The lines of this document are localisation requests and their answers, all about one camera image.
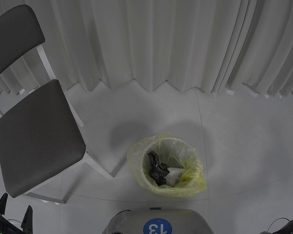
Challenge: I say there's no crumpled black plastic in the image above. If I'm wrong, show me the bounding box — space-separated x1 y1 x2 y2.
147 151 171 187

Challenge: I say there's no white trash bin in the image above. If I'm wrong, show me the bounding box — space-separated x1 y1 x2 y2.
142 137 199 188

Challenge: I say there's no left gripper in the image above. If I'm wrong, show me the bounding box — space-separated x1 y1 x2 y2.
0 193 33 234

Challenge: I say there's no black cable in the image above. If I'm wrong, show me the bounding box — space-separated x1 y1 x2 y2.
267 218 291 232

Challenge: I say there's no yellow plastic bag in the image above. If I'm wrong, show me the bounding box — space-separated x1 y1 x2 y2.
126 134 207 198

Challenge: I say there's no white curtain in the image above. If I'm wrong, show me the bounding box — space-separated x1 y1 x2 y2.
0 0 253 97
211 0 293 99

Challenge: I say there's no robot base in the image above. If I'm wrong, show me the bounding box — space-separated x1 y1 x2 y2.
107 207 214 234

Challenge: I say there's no clear printed wrapper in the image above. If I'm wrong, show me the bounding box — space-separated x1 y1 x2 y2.
165 167 187 188

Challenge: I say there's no grey padded white-framed chair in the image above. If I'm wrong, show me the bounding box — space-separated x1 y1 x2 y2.
0 5 114 206

